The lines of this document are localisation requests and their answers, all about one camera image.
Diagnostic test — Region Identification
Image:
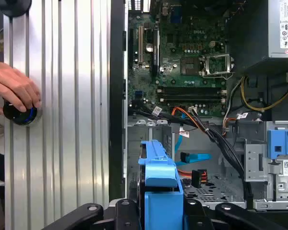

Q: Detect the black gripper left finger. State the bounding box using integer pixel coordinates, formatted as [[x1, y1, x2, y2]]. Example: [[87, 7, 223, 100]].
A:
[[42, 198, 140, 230]]

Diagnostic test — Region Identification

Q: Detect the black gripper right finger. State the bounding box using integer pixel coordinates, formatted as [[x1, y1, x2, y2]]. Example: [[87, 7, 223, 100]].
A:
[[186, 198, 288, 230]]

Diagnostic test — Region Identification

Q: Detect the hard disk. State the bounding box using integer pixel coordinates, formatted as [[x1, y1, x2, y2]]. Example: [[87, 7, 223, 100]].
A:
[[137, 140, 189, 230]]

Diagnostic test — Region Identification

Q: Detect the round black tool blue ring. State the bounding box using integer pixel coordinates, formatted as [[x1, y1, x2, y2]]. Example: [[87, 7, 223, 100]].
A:
[[2, 100, 43, 127]]

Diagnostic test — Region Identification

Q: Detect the grey metal disk bay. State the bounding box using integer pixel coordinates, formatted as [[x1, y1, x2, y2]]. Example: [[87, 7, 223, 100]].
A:
[[126, 119, 246, 209]]

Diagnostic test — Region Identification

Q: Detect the black RAM slot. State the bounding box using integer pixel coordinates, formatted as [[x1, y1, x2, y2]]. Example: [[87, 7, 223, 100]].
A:
[[157, 86, 227, 95], [159, 95, 227, 103]]

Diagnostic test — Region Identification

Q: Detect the long black expansion slot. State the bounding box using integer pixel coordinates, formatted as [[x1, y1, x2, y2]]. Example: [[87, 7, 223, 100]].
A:
[[153, 28, 160, 73]]

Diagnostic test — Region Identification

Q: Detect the tan expansion slot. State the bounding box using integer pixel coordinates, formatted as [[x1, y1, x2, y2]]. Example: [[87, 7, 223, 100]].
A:
[[137, 25, 144, 65]]

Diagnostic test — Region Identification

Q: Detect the person's bare hand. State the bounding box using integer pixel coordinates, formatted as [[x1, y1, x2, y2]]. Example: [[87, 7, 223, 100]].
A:
[[0, 58, 43, 115]]

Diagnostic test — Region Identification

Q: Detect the grey metal drive cage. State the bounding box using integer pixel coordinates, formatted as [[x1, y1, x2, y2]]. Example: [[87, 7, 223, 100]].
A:
[[244, 121, 288, 210]]

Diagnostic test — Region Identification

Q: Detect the open black PC case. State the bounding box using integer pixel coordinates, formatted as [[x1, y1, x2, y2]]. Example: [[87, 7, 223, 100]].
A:
[[109, 0, 288, 230]]

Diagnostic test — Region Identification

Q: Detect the CPU socket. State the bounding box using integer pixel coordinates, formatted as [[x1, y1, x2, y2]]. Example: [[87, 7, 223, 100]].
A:
[[180, 56, 203, 75]]

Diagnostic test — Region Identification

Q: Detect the green Dell motherboard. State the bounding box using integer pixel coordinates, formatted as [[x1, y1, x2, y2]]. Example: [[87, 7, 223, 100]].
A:
[[128, 0, 233, 118]]

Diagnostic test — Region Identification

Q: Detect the grey power supply unit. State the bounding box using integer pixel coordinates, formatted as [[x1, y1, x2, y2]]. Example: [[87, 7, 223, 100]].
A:
[[267, 0, 288, 58]]

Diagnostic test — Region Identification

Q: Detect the round black foot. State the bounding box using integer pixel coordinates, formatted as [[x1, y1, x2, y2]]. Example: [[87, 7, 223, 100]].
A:
[[0, 0, 32, 18]]

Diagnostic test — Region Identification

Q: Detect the black plug multicolour disk wire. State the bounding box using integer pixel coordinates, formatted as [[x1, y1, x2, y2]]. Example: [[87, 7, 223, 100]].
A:
[[177, 168, 207, 189]]

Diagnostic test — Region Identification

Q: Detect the blue flat disk wire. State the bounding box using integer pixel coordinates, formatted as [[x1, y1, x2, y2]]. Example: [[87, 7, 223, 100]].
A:
[[174, 132, 212, 166]]

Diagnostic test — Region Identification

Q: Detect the black cable bundle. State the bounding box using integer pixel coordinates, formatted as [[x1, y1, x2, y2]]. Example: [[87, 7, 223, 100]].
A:
[[131, 100, 254, 204]]

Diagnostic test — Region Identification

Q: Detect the orange flat data wire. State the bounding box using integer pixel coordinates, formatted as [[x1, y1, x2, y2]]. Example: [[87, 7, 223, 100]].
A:
[[171, 107, 198, 131]]

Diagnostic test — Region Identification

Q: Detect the blue plastic drive bracket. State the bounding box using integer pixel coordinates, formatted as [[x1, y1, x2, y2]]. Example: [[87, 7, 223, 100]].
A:
[[267, 128, 288, 160]]

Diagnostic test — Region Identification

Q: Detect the yellow power wire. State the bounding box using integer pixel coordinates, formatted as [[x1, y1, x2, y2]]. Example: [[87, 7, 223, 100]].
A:
[[240, 76, 288, 112]]

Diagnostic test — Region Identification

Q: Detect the thin wire locking lever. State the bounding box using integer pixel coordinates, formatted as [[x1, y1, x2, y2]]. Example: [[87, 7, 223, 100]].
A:
[[203, 71, 234, 80]]

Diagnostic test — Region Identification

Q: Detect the metal socket cover frame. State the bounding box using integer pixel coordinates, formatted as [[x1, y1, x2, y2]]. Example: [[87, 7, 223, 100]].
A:
[[201, 53, 233, 78]]

